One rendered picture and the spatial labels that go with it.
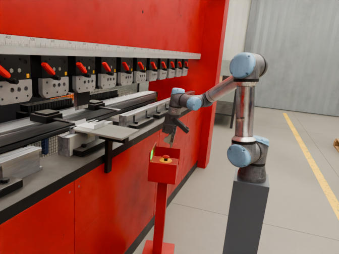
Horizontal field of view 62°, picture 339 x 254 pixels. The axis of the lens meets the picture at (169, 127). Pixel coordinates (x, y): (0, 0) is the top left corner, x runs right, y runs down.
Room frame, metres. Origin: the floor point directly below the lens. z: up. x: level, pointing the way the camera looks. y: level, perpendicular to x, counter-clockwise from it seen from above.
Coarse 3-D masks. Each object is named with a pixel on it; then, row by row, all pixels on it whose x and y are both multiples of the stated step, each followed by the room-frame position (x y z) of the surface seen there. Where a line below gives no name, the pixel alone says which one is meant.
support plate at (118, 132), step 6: (108, 126) 1.37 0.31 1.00; (114, 126) 1.38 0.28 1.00; (120, 126) 1.39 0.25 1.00; (84, 132) 1.26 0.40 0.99; (90, 132) 1.25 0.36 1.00; (96, 132) 1.26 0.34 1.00; (102, 132) 1.27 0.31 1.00; (108, 132) 1.28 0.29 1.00; (114, 132) 1.29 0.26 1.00; (120, 132) 1.29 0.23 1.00; (126, 132) 1.30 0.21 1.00; (132, 132) 1.31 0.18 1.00; (114, 138) 1.21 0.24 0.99; (120, 138) 1.20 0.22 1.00
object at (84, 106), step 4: (84, 92) 1.38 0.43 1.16; (88, 92) 1.41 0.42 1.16; (76, 96) 1.33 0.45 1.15; (80, 96) 1.35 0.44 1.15; (84, 96) 1.38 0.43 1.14; (88, 96) 1.41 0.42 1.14; (76, 100) 1.33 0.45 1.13; (80, 100) 1.35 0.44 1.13; (84, 100) 1.38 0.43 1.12; (88, 100) 1.41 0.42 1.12; (76, 104) 1.33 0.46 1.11; (80, 104) 1.35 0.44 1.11; (84, 104) 1.38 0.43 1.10; (76, 108) 1.33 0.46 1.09; (80, 108) 1.36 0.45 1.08
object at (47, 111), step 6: (30, 114) 1.41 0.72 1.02; (36, 114) 1.41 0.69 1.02; (42, 114) 1.40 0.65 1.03; (48, 114) 1.41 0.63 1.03; (54, 114) 1.44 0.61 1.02; (60, 114) 1.47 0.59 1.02; (30, 120) 1.41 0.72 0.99; (36, 120) 1.40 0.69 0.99; (42, 120) 1.38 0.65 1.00; (48, 120) 1.39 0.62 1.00; (54, 120) 1.41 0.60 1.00; (60, 120) 1.40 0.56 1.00; (66, 120) 1.40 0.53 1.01; (72, 120) 1.41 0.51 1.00
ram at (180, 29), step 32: (0, 0) 0.93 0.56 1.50; (32, 0) 1.05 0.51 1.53; (64, 0) 1.21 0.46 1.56; (96, 0) 1.41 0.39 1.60; (128, 0) 1.70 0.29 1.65; (160, 0) 2.15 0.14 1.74; (192, 0) 2.88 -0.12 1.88; (0, 32) 0.92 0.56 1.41; (32, 32) 1.05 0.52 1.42; (64, 32) 1.20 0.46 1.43; (96, 32) 1.42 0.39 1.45; (128, 32) 1.72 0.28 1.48; (160, 32) 2.19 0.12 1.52; (192, 32) 2.98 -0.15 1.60
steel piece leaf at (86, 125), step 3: (84, 123) 1.39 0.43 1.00; (87, 123) 1.39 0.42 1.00; (90, 123) 1.39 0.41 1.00; (93, 123) 1.40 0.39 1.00; (99, 123) 1.34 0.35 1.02; (102, 123) 1.37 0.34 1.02; (81, 126) 1.33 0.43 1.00; (84, 126) 1.33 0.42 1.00; (87, 126) 1.33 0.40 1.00; (90, 126) 1.34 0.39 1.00; (93, 126) 1.34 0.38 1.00; (96, 126) 1.32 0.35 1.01; (99, 126) 1.34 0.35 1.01; (93, 129) 1.30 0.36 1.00
